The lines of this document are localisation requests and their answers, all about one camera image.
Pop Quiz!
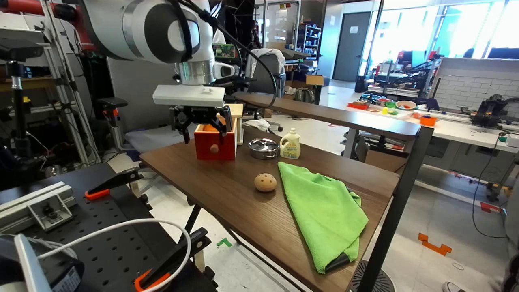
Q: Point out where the grey door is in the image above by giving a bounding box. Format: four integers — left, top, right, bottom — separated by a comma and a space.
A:
332, 12, 374, 83

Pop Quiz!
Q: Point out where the green cloth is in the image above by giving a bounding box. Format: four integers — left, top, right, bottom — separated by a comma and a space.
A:
275, 161, 369, 276

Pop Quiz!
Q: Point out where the black desk device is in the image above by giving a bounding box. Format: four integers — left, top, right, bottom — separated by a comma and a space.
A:
471, 95, 509, 130

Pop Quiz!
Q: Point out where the brown potato toy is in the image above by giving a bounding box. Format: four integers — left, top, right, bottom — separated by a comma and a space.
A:
252, 173, 278, 195

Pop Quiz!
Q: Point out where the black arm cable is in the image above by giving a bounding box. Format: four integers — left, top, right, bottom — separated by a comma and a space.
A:
171, 0, 282, 111

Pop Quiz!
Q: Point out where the white cable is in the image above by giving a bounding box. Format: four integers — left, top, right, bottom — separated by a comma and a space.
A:
37, 218, 192, 283

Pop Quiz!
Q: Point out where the black table frame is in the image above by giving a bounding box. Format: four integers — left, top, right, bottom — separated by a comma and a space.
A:
183, 127, 434, 292

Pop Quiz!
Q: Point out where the black perforated base board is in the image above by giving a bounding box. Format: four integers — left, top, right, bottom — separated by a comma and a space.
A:
0, 161, 217, 292

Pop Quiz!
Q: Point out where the black toggle clamp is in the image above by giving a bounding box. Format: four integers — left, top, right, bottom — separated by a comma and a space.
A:
132, 226, 212, 292
82, 168, 144, 203

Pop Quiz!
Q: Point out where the red drawer with wooden knob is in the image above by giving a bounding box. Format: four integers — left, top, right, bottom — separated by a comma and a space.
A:
192, 124, 238, 163

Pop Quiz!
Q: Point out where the long dark-topped table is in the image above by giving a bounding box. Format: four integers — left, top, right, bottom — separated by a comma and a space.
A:
231, 92, 423, 140

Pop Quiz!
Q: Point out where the white table with colourful toys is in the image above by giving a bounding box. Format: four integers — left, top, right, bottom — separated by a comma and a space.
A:
345, 100, 519, 155

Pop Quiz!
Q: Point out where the small steel pot with lid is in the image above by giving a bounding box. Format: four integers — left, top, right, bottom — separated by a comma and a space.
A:
246, 137, 280, 161

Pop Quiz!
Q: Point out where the white partition panel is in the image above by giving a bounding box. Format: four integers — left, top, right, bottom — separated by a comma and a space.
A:
434, 56, 519, 116

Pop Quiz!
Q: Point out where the grey metal tripod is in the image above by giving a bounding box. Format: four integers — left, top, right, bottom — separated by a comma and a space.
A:
38, 0, 102, 165

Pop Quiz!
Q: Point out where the cream wooden slot box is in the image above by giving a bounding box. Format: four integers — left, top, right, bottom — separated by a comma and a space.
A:
223, 103, 246, 147

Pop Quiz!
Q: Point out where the pale yellow plastic bottle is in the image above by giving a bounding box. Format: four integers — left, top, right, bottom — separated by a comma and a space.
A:
277, 127, 303, 161

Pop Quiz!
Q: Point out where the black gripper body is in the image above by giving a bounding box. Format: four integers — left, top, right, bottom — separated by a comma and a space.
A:
168, 104, 233, 130

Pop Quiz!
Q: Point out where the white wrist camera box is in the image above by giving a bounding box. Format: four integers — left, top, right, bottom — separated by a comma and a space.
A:
150, 83, 226, 109

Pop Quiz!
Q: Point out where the grey high-back chair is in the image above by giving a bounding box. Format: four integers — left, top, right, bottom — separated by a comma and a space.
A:
244, 48, 288, 96

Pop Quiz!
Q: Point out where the aluminium extrusion rail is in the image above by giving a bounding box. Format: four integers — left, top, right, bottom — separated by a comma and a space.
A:
0, 182, 74, 233

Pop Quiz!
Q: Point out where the orange floor tape marker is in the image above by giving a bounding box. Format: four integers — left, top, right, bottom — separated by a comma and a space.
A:
416, 233, 454, 259

